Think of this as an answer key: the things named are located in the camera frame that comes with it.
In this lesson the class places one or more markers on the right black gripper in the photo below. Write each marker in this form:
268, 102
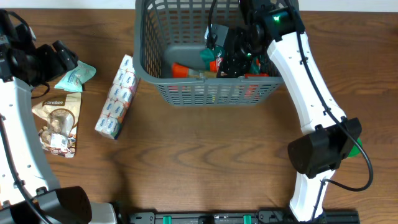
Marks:
234, 66

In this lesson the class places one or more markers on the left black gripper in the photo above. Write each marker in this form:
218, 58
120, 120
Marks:
51, 58

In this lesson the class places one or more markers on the green Nescafe coffee bag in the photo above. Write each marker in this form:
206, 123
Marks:
214, 57

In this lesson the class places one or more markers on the spaghetti pack with red ends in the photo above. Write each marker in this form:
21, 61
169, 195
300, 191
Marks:
181, 71

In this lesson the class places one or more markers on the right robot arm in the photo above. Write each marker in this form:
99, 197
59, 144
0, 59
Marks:
276, 34

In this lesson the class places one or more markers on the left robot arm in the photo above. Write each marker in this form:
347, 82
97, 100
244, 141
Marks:
30, 192

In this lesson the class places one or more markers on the white tissue pack bundle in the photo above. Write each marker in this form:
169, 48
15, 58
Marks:
119, 98

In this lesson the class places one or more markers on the teal snack pouch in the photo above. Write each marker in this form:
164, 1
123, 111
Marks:
74, 79

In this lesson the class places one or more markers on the beige nuts bag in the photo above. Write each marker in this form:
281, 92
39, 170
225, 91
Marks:
61, 114

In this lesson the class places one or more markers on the grey plastic basket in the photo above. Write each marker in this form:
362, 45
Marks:
170, 32

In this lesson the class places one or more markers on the green lid jar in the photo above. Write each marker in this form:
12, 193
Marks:
355, 150

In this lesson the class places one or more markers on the black rail at table edge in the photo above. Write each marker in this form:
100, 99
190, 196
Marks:
262, 216

